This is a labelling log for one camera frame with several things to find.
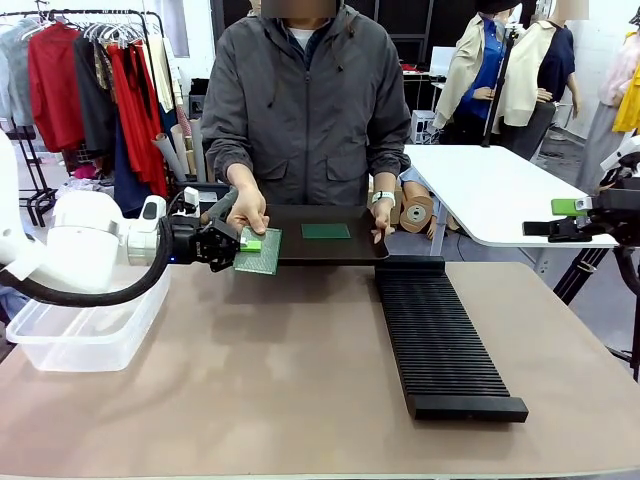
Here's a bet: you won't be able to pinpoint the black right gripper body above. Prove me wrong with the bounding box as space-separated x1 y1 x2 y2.
588 185 640 247

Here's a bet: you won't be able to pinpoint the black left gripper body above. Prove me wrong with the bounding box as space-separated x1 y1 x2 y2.
168 219 217 266

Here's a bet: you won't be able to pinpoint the green perforated PCB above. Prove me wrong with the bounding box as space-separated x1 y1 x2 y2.
300 222 352 240
233 227 284 276

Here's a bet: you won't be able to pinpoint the black tray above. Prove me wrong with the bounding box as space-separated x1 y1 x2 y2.
201 185 392 267

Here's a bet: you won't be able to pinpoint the person's left forearm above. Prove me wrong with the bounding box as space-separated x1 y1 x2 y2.
367 134 412 194

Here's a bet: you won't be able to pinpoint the person's right forearm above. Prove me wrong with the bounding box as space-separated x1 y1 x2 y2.
201 134 261 189

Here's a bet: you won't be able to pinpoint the person's right hand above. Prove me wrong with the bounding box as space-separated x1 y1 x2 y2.
226 179 270 235

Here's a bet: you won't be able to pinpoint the person's left hand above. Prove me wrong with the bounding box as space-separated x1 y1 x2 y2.
371 203 398 246

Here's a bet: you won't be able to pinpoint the dark storage bin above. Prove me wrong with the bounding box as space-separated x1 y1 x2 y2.
174 180 232 221

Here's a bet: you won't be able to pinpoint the mannequin pink and yellow clothes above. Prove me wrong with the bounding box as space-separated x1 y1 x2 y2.
577 19 640 184

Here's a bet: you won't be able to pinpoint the white table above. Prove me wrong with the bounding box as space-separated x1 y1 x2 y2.
399 143 621 256

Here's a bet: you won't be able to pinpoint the navy garment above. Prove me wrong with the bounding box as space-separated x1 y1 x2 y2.
113 117 154 220

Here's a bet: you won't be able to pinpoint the beige paper roll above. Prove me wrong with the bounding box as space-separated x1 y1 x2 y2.
151 132 187 184

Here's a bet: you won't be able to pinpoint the grey tube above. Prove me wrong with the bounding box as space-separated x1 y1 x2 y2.
189 115 207 182

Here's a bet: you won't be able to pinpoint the cardboard tube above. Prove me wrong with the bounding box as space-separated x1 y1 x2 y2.
169 122 194 176

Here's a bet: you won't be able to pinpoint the pink clothes pile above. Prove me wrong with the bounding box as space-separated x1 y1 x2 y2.
59 164 117 196

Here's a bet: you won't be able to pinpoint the person in grey jacket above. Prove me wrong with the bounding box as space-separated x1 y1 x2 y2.
201 0 412 207

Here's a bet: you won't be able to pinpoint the mannequin cream and navy top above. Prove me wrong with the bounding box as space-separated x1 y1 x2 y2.
499 0 581 161

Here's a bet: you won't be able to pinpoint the black stand pole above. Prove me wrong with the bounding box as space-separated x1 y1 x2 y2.
481 22 517 150

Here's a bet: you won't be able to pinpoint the tan mannequin part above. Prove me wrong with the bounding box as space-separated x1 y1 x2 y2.
399 167 471 239

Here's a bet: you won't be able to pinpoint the red dress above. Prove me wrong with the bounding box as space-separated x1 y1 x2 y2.
106 42 170 199

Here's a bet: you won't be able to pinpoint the clear plastic box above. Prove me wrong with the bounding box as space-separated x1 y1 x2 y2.
5 259 172 373

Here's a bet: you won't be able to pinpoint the dark grey garment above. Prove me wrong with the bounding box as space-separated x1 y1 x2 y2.
73 34 119 161

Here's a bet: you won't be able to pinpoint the black slotted PCB rack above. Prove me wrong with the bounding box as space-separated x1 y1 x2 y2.
373 255 530 424

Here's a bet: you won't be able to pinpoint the white crate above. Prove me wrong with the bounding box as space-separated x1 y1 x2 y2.
409 109 437 145

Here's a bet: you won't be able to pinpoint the mannequin beige jacket blue shirt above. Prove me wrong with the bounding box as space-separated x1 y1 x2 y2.
432 0 507 146

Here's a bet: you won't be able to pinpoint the cream garment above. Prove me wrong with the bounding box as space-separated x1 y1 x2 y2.
146 34 177 114

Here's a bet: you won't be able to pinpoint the blue cloth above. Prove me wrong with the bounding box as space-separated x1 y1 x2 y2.
0 287 29 326

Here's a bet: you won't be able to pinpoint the white board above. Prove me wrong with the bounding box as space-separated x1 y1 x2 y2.
429 46 459 76

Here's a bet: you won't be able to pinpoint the brown patterned scarf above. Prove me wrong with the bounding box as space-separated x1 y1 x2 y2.
93 42 115 91

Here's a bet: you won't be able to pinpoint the red shirt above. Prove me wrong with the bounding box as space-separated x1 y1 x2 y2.
27 22 86 154

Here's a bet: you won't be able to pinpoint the black metal clothes rack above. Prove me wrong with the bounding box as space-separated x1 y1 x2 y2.
0 8 174 229

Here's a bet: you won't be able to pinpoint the light blue-grey shirt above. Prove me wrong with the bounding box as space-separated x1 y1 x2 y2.
0 19 36 129

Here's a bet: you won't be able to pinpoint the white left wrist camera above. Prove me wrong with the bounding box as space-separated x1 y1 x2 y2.
180 186 202 214

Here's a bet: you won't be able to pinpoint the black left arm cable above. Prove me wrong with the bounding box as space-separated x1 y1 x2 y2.
0 219 174 307

